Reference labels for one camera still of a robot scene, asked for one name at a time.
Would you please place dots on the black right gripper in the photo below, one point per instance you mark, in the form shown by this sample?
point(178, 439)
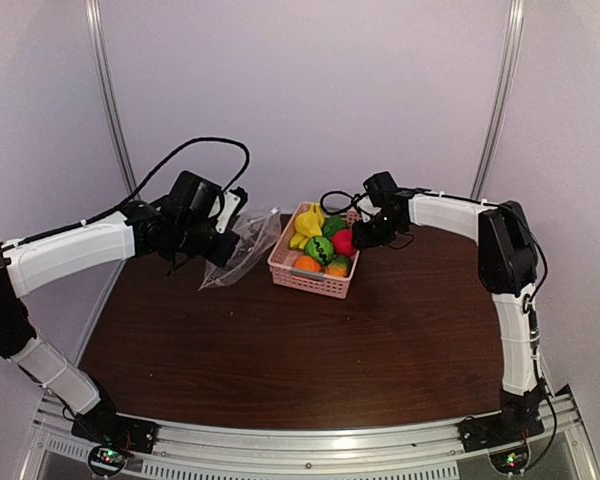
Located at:
point(365, 239)

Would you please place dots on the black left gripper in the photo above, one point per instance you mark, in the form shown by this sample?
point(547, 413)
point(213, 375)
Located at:
point(219, 255)

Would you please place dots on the red toy apple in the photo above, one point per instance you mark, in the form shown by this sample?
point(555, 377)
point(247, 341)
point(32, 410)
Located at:
point(343, 243)

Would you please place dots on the clear zip top bag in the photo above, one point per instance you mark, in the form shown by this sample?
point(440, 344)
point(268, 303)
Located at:
point(258, 230)

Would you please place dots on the green toy watermelon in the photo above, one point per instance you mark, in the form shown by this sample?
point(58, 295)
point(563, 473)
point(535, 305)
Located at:
point(320, 249)

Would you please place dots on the pink perforated plastic basket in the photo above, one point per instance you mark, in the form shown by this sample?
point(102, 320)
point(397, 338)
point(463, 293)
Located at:
point(281, 265)

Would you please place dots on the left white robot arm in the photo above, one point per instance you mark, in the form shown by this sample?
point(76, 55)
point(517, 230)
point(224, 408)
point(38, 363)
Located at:
point(192, 220)

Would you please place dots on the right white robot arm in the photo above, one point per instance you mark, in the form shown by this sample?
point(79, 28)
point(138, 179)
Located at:
point(508, 257)

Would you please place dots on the green toy bell pepper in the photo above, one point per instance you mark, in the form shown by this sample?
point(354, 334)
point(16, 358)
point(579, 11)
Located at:
point(333, 225)

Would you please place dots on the green orange toy mango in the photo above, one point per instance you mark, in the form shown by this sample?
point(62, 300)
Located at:
point(340, 266)

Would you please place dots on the yellow toy banana bunch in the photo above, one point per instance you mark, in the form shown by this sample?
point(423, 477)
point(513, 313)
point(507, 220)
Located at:
point(312, 218)

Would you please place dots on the yellow toy pear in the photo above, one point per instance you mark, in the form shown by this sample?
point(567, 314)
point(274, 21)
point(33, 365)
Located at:
point(301, 236)

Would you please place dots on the orange toy orange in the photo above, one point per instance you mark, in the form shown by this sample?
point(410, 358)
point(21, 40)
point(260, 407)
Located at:
point(308, 264)

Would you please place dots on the left round circuit board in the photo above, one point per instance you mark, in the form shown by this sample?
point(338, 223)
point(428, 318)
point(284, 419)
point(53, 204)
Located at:
point(104, 461)

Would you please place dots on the round circuit board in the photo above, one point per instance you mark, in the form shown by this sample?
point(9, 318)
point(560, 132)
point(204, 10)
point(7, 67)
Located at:
point(104, 461)
point(510, 461)

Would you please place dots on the right round circuit board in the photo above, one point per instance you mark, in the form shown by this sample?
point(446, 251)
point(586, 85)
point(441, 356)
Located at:
point(510, 461)

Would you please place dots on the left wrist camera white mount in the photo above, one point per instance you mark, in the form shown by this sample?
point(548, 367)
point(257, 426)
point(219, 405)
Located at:
point(226, 206)

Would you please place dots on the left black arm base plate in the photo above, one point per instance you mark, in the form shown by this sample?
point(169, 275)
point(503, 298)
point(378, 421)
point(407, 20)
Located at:
point(113, 430)

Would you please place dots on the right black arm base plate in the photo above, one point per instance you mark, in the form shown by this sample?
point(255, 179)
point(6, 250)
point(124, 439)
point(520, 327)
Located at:
point(479, 433)

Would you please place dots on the right aluminium frame post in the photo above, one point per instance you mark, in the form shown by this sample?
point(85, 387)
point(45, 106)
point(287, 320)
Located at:
point(508, 65)

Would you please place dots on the aluminium frame post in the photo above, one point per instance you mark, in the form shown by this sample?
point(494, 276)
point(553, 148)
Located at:
point(105, 80)
point(508, 65)

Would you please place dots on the left aluminium frame post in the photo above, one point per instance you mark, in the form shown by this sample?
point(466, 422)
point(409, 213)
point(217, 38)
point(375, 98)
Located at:
point(105, 80)

